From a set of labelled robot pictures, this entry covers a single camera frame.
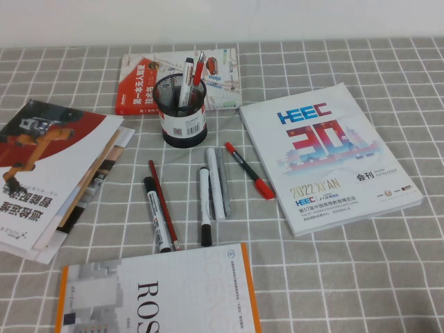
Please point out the dark red pencil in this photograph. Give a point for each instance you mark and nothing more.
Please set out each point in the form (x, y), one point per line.
(166, 208)

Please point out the white marker black cap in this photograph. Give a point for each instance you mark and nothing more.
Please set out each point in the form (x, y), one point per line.
(156, 215)
(205, 204)

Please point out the black mesh pen holder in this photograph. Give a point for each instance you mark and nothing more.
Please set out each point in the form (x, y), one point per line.
(184, 122)

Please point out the red gel pen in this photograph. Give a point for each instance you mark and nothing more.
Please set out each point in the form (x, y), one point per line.
(197, 73)

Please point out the thick white paint marker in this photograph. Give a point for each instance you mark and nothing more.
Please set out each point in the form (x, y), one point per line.
(215, 187)

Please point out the red capped black marker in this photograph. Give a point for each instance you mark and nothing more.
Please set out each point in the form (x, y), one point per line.
(248, 170)

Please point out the silver grey marker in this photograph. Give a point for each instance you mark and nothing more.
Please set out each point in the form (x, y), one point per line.
(226, 203)

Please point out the white marker grey cap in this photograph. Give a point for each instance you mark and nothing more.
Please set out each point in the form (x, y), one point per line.
(185, 85)

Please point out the white HEEC show catalogue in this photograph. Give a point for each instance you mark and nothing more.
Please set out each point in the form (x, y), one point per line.
(326, 173)

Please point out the red book with map cover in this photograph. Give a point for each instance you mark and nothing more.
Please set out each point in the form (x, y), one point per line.
(135, 86)

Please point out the brochure with brown photo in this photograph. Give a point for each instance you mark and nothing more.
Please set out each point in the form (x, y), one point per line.
(104, 166)

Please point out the ROS book orange edge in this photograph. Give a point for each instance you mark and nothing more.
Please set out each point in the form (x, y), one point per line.
(173, 298)

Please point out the red brochure orange robot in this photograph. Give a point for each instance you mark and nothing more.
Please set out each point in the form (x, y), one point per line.
(41, 166)

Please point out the plain white brochure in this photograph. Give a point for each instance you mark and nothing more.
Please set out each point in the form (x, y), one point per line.
(48, 251)

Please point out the grey checked tablecloth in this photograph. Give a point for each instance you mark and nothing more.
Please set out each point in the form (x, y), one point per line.
(381, 277)

